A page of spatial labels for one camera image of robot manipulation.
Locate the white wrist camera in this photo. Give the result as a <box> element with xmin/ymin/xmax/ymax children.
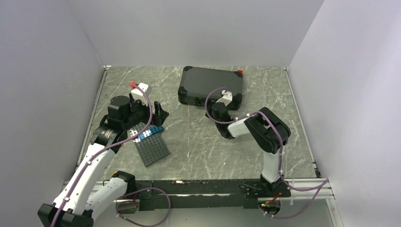
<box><xmin>130</xmin><ymin>81</ymin><xmax>152</xmax><ymax>103</ymax></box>
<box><xmin>216</xmin><ymin>90</ymin><xmax>233</xmax><ymax>110</ymax></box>

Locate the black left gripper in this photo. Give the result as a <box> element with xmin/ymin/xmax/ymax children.
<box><xmin>122</xmin><ymin>93</ymin><xmax>168</xmax><ymax>130</ymax></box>

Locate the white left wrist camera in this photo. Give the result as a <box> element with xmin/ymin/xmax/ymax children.
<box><xmin>130</xmin><ymin>81</ymin><xmax>152</xmax><ymax>103</ymax></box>

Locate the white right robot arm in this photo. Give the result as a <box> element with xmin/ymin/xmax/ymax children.
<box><xmin>205</xmin><ymin>102</ymin><xmax>291</xmax><ymax>197</ymax></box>

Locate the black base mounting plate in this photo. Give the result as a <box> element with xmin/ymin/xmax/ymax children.
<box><xmin>135</xmin><ymin>178</ymin><xmax>291</xmax><ymax>211</ymax></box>

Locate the dark grey lego baseplate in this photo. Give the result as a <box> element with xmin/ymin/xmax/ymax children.
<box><xmin>133</xmin><ymin>125</ymin><xmax>171</xmax><ymax>167</ymax></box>

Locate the dark teal lego brick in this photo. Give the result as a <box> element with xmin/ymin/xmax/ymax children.
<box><xmin>148</xmin><ymin>125</ymin><xmax>164</xmax><ymax>135</ymax></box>

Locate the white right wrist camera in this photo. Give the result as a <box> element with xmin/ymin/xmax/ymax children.
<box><xmin>216</xmin><ymin>90</ymin><xmax>233</xmax><ymax>110</ymax></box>

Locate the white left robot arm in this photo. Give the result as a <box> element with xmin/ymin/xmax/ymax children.
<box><xmin>37</xmin><ymin>95</ymin><xmax>169</xmax><ymax>227</ymax></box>

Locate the light blue lego brick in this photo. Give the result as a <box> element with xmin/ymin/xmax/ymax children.
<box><xmin>138</xmin><ymin>130</ymin><xmax>152</xmax><ymax>140</ymax></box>

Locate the black poker set case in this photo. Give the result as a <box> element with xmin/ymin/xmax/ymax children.
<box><xmin>178</xmin><ymin>66</ymin><xmax>243</xmax><ymax>110</ymax></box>

